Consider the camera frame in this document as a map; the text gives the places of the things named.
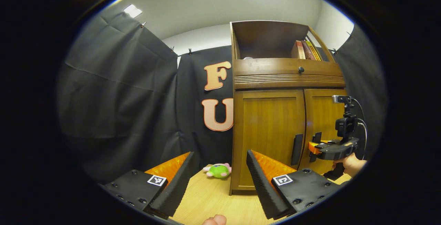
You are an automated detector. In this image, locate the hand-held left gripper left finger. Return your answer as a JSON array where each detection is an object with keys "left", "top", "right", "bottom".
[{"left": 103, "top": 152, "right": 195, "bottom": 219}]

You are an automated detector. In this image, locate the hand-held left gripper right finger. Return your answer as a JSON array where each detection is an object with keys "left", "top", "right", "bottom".
[{"left": 246, "top": 150, "right": 346, "bottom": 220}]

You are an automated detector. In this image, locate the black door handle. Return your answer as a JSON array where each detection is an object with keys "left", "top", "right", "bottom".
[
  {"left": 291, "top": 134, "right": 304, "bottom": 166},
  {"left": 311, "top": 132, "right": 323, "bottom": 163}
]

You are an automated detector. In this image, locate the wooden shoe cabinet door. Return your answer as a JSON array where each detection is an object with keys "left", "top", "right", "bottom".
[
  {"left": 233, "top": 89, "right": 306, "bottom": 192},
  {"left": 298, "top": 88, "right": 348, "bottom": 176}
]

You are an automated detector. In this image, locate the wooden double-door shoe cabinet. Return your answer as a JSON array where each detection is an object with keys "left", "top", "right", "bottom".
[{"left": 229, "top": 20, "right": 348, "bottom": 196}]

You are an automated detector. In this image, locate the wooden cabinet drawer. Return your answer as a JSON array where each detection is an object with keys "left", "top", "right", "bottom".
[{"left": 233, "top": 58, "right": 346, "bottom": 90}]

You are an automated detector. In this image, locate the green plush toy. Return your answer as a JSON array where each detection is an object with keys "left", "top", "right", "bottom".
[{"left": 203, "top": 163, "right": 232, "bottom": 179}]

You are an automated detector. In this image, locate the yellow book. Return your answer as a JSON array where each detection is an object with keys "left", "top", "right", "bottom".
[{"left": 306, "top": 41, "right": 322, "bottom": 61}]

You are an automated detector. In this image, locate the dark brown book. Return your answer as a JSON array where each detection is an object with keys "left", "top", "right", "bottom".
[{"left": 301, "top": 40, "right": 316, "bottom": 60}]

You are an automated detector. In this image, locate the orange tan book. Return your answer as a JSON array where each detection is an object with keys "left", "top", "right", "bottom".
[{"left": 291, "top": 40, "right": 306, "bottom": 60}]

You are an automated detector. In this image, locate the black backdrop cloth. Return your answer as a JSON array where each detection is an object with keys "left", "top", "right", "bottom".
[{"left": 56, "top": 11, "right": 389, "bottom": 185}]

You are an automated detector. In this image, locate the small ceiling light panel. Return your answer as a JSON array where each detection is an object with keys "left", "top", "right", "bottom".
[{"left": 123, "top": 4, "right": 143, "bottom": 19}]

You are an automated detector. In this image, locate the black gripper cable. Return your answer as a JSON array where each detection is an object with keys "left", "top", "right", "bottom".
[{"left": 351, "top": 98, "right": 369, "bottom": 160}]

